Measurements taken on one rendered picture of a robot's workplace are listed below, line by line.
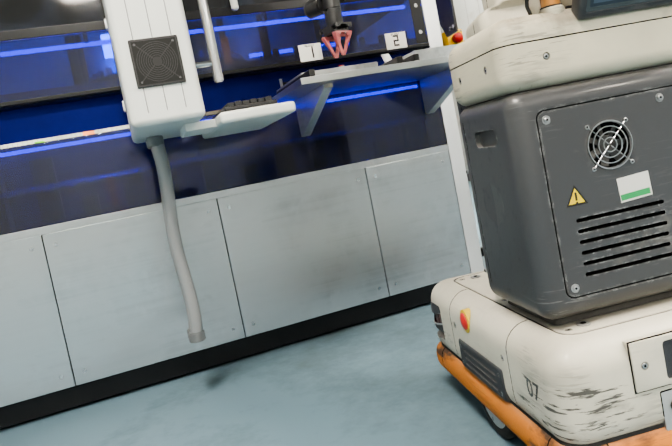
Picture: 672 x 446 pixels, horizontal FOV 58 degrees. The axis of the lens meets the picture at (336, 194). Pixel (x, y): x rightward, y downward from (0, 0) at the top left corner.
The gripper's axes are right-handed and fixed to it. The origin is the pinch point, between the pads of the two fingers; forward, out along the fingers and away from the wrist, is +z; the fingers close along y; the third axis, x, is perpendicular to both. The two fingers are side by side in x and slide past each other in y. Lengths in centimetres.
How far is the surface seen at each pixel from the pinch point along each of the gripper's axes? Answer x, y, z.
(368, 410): 37, -38, 97
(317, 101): 13.4, -2.6, 14.9
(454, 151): -51, 7, 38
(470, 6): -423, 319, -113
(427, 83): -39.9, 3.7, 11.8
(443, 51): -22.3, -24.3, 6.1
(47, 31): 79, 41, -21
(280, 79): 6.5, 29.9, 1.7
